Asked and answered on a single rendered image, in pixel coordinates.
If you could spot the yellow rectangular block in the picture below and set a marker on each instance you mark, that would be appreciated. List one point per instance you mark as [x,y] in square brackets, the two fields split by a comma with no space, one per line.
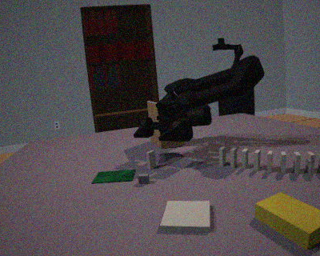
[290,217]

